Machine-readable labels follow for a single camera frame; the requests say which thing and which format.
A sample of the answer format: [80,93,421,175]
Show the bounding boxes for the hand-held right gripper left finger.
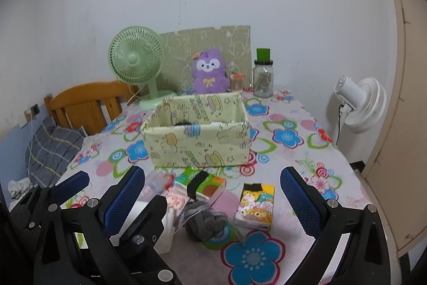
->
[33,166,146,285]

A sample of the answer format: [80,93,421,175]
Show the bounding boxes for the yellow cartoon fabric storage box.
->
[140,92,251,169]

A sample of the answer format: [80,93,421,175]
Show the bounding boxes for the clear plastic packet pink contents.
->
[142,170,187,209]

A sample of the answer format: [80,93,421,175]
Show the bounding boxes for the grey plaid pillow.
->
[26,116,85,187]

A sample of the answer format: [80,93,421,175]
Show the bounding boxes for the beige door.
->
[362,0,427,257]

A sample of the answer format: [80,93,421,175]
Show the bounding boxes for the patterned cardboard board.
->
[158,25,251,95]

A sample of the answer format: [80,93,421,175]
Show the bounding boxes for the white standing fan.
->
[334,75,388,135]

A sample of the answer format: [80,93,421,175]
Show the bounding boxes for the white cloth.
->
[8,177,32,200]
[153,205,177,255]

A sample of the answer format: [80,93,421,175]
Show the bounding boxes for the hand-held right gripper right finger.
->
[279,166,391,285]

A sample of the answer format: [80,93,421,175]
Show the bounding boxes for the green tissue pack black tape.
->
[175,167,227,203]

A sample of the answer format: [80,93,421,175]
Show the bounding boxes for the grey rolled socks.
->
[184,200,227,242]

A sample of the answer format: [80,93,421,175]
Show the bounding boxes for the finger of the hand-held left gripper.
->
[118,194,182,285]
[10,170,90,239]

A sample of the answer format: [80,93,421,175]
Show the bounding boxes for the white crumpled cloth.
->
[8,177,32,200]

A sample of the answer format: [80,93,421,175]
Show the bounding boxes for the yellow cartoon tissue pack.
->
[234,183,276,232]

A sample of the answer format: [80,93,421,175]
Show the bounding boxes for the green desk fan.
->
[108,26,177,110]

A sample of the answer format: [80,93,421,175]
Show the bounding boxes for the black fan cable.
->
[335,103,345,145]

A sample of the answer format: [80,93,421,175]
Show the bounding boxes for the purple plush toy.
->
[191,49,231,95]

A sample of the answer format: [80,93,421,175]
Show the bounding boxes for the pink ribbed cloth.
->
[210,190,241,217]

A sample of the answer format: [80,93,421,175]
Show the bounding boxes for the toothpick holder with orange lid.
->
[230,76,246,92]

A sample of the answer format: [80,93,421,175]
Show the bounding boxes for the glass jar mug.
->
[251,60,275,98]

